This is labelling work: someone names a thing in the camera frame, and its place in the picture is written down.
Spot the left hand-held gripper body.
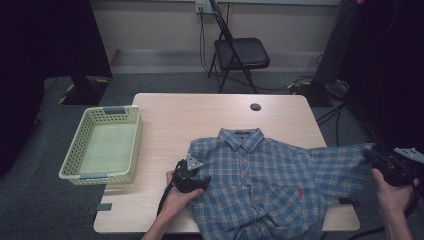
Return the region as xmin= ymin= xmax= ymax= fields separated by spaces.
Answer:
xmin=171 ymin=153 xmax=204 ymax=195

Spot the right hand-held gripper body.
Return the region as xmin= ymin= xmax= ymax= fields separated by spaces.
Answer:
xmin=363 ymin=144 xmax=424 ymax=188

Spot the blue plaid shirt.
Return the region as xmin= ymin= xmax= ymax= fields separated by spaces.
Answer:
xmin=186 ymin=127 xmax=375 ymax=240

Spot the person's left hand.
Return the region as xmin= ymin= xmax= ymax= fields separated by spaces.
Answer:
xmin=159 ymin=169 xmax=205 ymax=218

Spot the person's right hand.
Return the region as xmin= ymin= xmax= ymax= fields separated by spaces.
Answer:
xmin=371 ymin=167 xmax=420 ymax=218

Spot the black tape piece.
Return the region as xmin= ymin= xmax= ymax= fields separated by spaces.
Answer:
xmin=337 ymin=197 xmax=362 ymax=206

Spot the light green plastic basket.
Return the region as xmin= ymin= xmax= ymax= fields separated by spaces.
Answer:
xmin=58 ymin=105 xmax=144 ymax=187

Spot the black curtain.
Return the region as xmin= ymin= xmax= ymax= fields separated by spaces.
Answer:
xmin=338 ymin=0 xmax=424 ymax=153
xmin=0 ymin=0 xmax=113 ymax=176

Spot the yellow black floor tape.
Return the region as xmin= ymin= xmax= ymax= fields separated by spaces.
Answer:
xmin=57 ymin=76 xmax=112 ymax=105

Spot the black folding chair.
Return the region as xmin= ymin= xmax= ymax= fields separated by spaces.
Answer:
xmin=206 ymin=0 xmax=271 ymax=95

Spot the grey upright panel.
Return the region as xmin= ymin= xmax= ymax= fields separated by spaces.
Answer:
xmin=314 ymin=0 xmax=355 ymax=86

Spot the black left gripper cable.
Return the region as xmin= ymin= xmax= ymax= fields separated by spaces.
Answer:
xmin=156 ymin=173 xmax=176 ymax=218

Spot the bundle of floor cables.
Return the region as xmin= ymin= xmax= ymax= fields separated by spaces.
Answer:
xmin=286 ymin=75 xmax=352 ymax=101

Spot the black wall socket cable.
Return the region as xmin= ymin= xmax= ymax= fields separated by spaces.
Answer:
xmin=198 ymin=11 xmax=216 ymax=76

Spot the white wall socket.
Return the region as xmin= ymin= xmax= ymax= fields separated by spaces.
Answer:
xmin=194 ymin=0 xmax=214 ymax=15

